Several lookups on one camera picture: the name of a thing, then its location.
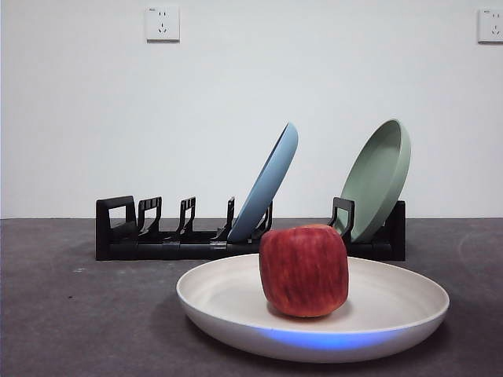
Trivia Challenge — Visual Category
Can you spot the blue round plate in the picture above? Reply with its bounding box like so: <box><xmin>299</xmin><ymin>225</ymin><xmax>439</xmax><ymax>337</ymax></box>
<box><xmin>227</xmin><ymin>121</ymin><xmax>299</xmax><ymax>243</ymax></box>

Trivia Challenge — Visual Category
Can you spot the green round plate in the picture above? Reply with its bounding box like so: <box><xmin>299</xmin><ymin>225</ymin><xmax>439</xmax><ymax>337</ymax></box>
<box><xmin>339</xmin><ymin>119</ymin><xmax>413</xmax><ymax>243</ymax></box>

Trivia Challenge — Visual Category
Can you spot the pale yellow round plate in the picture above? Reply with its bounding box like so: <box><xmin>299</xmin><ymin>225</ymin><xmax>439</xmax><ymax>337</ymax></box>
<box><xmin>175</xmin><ymin>253</ymin><xmax>450</xmax><ymax>363</ymax></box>

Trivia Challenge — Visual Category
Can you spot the red apple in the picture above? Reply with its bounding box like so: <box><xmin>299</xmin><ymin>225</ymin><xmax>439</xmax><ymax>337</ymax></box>
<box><xmin>259</xmin><ymin>224</ymin><xmax>351</xmax><ymax>318</ymax></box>

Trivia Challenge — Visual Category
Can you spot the black plate rack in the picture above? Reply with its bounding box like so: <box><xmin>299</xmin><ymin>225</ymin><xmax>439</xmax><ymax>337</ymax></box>
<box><xmin>95</xmin><ymin>195</ymin><xmax>406</xmax><ymax>262</ymax></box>

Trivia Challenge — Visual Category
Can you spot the white wall socket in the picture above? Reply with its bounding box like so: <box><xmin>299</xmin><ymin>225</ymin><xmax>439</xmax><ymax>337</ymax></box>
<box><xmin>477</xmin><ymin>8</ymin><xmax>503</xmax><ymax>44</ymax></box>
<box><xmin>146</xmin><ymin>5</ymin><xmax>182</xmax><ymax>43</ymax></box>

